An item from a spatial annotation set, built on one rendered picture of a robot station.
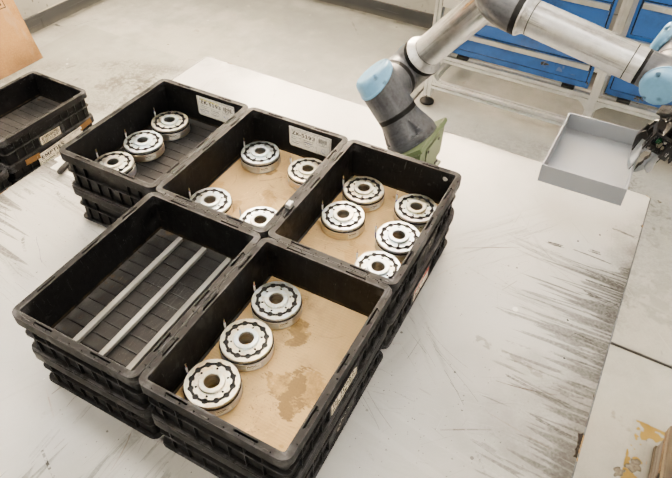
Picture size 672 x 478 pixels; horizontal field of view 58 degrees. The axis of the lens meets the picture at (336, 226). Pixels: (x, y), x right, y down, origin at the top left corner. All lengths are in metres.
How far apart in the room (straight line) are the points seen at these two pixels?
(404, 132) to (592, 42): 0.55
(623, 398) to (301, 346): 1.40
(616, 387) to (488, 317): 0.97
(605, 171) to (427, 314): 0.59
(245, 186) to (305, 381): 0.59
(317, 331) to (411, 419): 0.26
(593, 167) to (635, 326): 1.01
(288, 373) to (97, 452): 0.40
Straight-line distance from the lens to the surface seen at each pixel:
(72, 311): 1.36
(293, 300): 1.24
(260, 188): 1.54
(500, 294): 1.52
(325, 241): 1.39
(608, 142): 1.79
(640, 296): 2.68
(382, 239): 1.36
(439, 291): 1.49
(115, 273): 1.40
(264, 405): 1.14
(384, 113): 1.68
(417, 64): 1.72
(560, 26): 1.39
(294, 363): 1.19
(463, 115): 3.41
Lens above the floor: 1.82
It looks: 44 degrees down
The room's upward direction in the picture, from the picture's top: 1 degrees clockwise
